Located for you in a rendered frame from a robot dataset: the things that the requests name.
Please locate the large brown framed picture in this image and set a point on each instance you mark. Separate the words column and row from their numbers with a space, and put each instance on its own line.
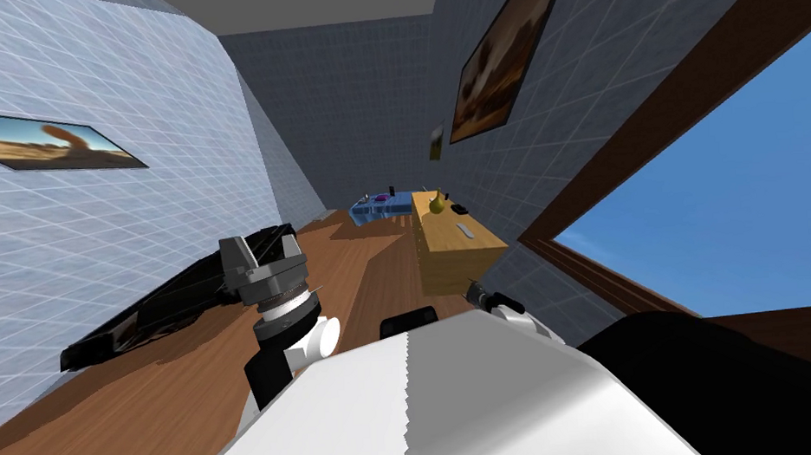
column 500, row 56

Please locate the blue low table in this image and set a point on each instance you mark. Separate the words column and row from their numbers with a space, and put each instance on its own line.
column 380, row 208

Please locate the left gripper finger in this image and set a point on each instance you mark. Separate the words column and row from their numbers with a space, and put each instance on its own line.
column 236, row 258
column 291, row 244

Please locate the small yellow wall picture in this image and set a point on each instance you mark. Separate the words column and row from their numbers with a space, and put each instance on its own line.
column 436, row 141

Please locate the brown framed window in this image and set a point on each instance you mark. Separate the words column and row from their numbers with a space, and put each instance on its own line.
column 737, row 189

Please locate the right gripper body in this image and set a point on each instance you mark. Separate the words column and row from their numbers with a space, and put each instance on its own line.
column 479, row 294

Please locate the light wooden cabinet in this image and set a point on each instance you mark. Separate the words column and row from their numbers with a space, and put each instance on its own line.
column 452, row 256

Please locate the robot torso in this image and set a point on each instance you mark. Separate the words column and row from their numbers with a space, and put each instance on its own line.
column 470, row 404

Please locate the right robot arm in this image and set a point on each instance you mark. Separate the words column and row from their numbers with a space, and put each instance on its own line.
column 705, row 385

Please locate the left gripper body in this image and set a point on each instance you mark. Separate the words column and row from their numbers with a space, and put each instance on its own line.
column 276, row 279

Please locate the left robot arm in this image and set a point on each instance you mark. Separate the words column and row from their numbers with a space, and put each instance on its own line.
column 274, row 370

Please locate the wide desert landscape picture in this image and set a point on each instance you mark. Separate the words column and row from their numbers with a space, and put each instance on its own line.
column 40, row 144

